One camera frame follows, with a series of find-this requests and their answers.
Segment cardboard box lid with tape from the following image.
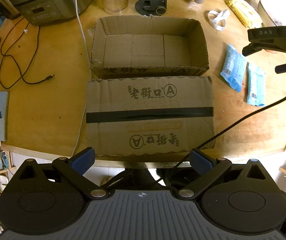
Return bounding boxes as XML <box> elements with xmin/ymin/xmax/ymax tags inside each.
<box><xmin>86</xmin><ymin>76</ymin><xmax>215</xmax><ymax>157</ymax></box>

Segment light blue smartphone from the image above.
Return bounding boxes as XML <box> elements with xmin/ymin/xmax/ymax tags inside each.
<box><xmin>0</xmin><ymin>91</ymin><xmax>8</xmax><ymax>141</ymax></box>

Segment black usb cable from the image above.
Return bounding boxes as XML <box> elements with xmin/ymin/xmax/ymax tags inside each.
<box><xmin>0</xmin><ymin>17</ymin><xmax>56</xmax><ymax>90</ymax></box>

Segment small blue wipes packet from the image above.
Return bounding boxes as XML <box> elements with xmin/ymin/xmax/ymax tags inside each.
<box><xmin>247</xmin><ymin>63</ymin><xmax>266</xmax><ymax>107</ymax></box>

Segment open cardboard box tray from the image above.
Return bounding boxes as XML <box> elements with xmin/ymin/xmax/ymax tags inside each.
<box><xmin>91</xmin><ymin>15</ymin><xmax>209</xmax><ymax>79</ymax></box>

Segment large blue wipes packet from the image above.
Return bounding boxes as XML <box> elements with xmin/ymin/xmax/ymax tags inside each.
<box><xmin>220</xmin><ymin>44</ymin><xmax>247</xmax><ymax>93</ymax></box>

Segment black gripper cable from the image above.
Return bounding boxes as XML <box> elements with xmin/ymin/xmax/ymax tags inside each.
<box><xmin>155</xmin><ymin>82</ymin><xmax>286</xmax><ymax>183</ymax></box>

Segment white power cable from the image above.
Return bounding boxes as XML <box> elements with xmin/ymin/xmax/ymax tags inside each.
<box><xmin>71</xmin><ymin>0</ymin><xmax>93</xmax><ymax>63</ymax></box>

